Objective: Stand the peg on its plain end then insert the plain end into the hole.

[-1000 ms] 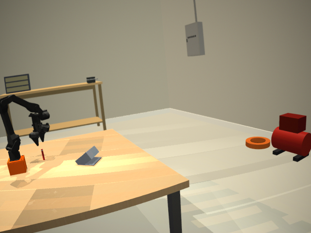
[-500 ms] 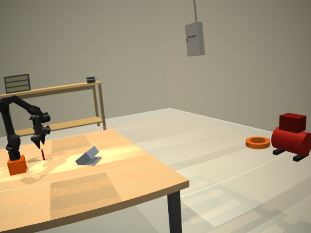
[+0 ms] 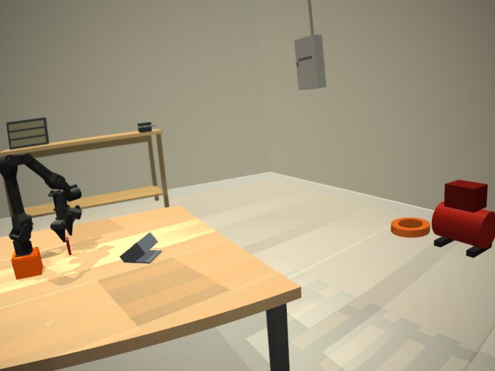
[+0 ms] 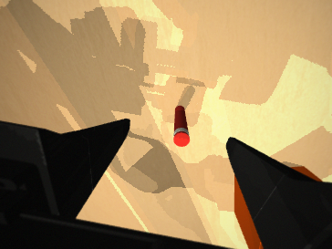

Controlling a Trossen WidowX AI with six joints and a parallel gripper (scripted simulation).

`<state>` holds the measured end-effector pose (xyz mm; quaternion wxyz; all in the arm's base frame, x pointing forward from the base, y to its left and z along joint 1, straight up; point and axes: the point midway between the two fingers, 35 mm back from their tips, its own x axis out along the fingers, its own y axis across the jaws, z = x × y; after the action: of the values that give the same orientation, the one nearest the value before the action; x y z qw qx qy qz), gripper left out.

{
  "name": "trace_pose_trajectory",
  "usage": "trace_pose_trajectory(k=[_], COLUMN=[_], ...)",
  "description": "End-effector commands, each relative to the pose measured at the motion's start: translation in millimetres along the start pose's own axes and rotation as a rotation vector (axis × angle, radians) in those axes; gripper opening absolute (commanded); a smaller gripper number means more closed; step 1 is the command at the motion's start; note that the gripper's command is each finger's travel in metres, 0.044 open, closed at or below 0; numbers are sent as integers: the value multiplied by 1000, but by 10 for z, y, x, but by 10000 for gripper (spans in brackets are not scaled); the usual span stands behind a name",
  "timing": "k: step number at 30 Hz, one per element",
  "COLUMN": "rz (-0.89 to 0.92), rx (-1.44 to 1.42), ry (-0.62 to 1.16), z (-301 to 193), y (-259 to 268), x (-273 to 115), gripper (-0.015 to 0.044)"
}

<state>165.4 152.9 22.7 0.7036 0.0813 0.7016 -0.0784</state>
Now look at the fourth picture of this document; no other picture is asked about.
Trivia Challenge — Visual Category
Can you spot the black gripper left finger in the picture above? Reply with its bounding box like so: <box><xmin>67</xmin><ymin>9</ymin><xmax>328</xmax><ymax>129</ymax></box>
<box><xmin>0</xmin><ymin>119</ymin><xmax>130</xmax><ymax>218</ymax></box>

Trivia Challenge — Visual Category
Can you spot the red peg with white band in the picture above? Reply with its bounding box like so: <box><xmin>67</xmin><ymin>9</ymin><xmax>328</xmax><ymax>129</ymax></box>
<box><xmin>173</xmin><ymin>106</ymin><xmax>190</xmax><ymax>147</ymax></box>

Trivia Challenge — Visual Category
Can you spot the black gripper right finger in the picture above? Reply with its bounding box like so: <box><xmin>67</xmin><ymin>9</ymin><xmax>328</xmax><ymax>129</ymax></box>
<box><xmin>225</xmin><ymin>137</ymin><xmax>332</xmax><ymax>249</ymax></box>

